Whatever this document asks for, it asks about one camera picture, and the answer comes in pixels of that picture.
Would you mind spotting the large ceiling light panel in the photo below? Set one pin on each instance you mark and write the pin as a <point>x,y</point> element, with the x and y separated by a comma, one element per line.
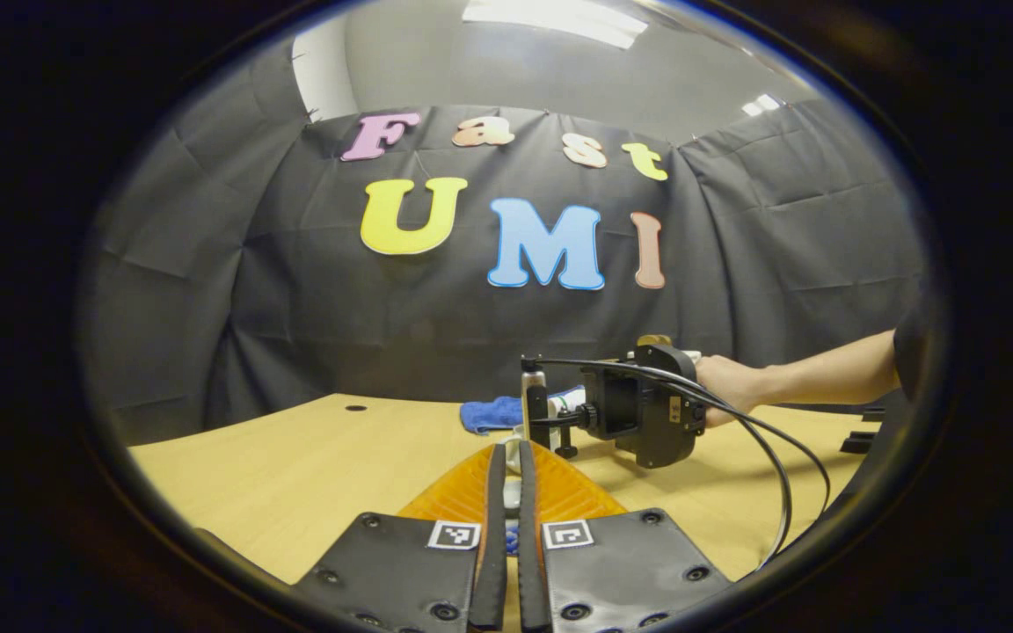
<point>559,18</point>

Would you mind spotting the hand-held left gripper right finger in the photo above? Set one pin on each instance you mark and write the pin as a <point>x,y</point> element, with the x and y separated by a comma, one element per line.
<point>531,545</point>

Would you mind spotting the blue towel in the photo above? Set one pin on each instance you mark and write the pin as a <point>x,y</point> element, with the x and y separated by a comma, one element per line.
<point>489,413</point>

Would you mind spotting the black backdrop cloth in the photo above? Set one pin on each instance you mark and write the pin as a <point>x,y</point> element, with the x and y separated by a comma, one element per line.
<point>295,308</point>

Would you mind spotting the white toaster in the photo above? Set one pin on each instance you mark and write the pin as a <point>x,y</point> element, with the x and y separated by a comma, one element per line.
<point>693,355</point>

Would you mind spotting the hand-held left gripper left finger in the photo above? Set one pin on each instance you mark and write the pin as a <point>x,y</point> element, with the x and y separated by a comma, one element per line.
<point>491,545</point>

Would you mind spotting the brown bread slice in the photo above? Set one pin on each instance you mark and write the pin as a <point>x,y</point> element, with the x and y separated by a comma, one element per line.
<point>654,339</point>

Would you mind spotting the white water bottle green label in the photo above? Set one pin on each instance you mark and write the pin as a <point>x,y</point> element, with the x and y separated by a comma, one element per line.
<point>570,400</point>

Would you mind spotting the dark flat bar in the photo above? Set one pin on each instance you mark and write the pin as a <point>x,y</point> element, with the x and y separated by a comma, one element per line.
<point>861,441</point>
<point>832,410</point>

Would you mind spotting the small ceiling light panel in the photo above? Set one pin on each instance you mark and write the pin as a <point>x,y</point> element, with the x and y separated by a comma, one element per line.
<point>761,104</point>

